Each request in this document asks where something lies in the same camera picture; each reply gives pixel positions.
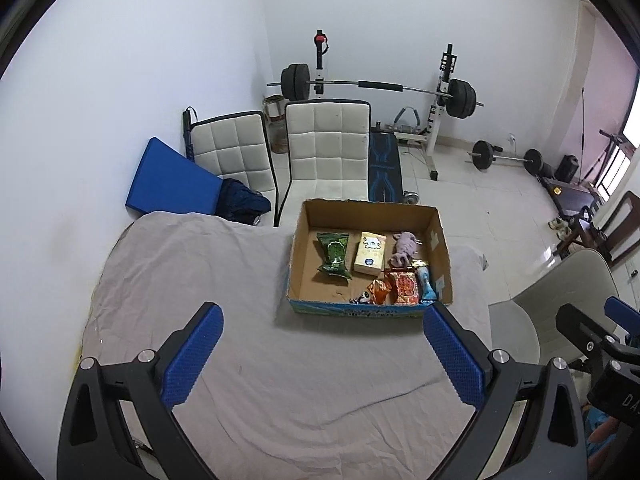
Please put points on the black weight bench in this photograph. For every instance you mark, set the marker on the black weight bench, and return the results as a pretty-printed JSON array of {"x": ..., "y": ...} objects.
[{"x": 384, "y": 165}]

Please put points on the long barbell with black plates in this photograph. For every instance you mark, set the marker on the long barbell with black plates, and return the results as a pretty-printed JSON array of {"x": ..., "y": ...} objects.
[{"x": 295, "y": 81}]

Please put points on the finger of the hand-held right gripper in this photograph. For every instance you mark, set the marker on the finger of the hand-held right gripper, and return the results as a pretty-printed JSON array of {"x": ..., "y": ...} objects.
[
  {"x": 625, "y": 316},
  {"x": 580, "y": 325}
]

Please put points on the white bench press rack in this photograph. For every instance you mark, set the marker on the white bench press rack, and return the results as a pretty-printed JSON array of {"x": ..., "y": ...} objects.
[{"x": 434, "y": 130}]

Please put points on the cardboard box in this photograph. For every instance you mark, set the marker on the cardboard box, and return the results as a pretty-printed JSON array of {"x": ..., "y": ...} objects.
[{"x": 310, "y": 280}]

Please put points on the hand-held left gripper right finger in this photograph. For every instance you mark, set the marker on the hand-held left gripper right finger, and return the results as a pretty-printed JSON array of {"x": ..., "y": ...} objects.
[{"x": 452, "y": 357}]

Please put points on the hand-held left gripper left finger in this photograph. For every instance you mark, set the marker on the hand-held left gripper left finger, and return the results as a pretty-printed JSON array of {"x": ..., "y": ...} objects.
[{"x": 195, "y": 355}]

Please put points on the grey bed sheet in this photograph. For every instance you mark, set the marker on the grey bed sheet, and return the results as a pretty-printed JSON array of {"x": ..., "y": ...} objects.
[{"x": 200, "y": 260}]

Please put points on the red snack packet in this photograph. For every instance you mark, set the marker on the red snack packet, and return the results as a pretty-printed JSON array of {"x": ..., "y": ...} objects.
[{"x": 406, "y": 287}]

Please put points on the black treadmill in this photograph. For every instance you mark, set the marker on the black treadmill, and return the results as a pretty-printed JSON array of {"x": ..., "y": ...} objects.
[{"x": 575, "y": 200}]

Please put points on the short barbell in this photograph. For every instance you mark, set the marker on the short barbell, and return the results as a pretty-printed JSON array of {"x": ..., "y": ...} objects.
[{"x": 482, "y": 154}]

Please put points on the dark blue garment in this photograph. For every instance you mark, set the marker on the dark blue garment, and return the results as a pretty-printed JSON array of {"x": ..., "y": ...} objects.
[{"x": 245, "y": 202}]

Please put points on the black stand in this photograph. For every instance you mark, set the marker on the black stand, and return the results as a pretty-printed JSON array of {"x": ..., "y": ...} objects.
[{"x": 612, "y": 145}]

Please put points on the orange panda snack packet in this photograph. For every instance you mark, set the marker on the orange panda snack packet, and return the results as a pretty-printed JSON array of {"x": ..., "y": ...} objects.
[{"x": 377, "y": 291}]

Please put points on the grey plastic chair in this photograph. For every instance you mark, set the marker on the grey plastic chair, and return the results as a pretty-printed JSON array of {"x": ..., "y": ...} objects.
[{"x": 550, "y": 290}]

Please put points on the blue foam mat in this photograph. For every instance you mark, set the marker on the blue foam mat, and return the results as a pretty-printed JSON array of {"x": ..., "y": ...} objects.
[{"x": 170, "y": 180}]

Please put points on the black speaker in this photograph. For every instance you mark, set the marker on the black speaker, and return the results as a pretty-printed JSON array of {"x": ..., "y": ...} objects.
[{"x": 567, "y": 168}]

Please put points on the white quilted chair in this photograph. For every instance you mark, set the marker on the white quilted chair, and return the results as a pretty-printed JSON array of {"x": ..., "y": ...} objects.
[
  {"x": 325, "y": 145},
  {"x": 230, "y": 152}
]

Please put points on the pair of shoes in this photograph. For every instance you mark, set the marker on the pair of shoes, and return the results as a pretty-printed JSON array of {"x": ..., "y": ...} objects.
[{"x": 560, "y": 227}]

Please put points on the dark wooden chair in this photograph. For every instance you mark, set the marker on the dark wooden chair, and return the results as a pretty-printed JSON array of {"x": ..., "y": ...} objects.
[{"x": 620, "y": 225}]

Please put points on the blue and white snack packet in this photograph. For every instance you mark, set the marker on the blue and white snack packet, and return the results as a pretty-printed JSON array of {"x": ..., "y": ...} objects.
[{"x": 425, "y": 282}]

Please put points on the brown jar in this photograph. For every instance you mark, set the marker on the brown jar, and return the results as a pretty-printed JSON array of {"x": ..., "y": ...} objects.
[{"x": 276, "y": 130}]

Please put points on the yellow white carton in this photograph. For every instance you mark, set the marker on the yellow white carton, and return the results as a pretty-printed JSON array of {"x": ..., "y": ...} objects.
[{"x": 370, "y": 255}]

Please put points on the black folded umbrella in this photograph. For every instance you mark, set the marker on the black folded umbrella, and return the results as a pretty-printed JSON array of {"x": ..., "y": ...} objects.
[{"x": 188, "y": 132}]

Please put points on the green snack packet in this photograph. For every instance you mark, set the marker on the green snack packet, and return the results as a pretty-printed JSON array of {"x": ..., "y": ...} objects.
[{"x": 334, "y": 255}]

